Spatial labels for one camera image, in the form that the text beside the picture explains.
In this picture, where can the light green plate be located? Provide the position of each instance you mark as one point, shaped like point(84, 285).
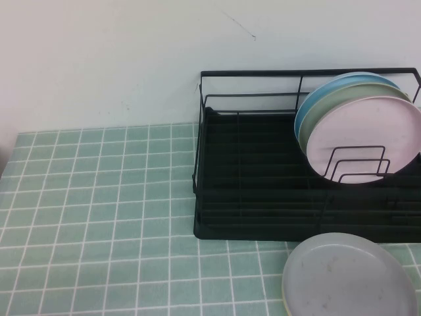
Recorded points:
point(361, 91)

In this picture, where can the pink plate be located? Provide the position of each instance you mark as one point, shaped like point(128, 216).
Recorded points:
point(361, 131)

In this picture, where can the grey plate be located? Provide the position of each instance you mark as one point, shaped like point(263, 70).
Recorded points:
point(338, 279)

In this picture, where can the green checked tablecloth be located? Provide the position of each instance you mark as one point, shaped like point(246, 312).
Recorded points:
point(98, 197)

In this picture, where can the black plastic drip tray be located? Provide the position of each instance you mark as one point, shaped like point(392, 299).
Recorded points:
point(263, 232)

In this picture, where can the blue plate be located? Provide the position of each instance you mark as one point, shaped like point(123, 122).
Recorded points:
point(309, 102)

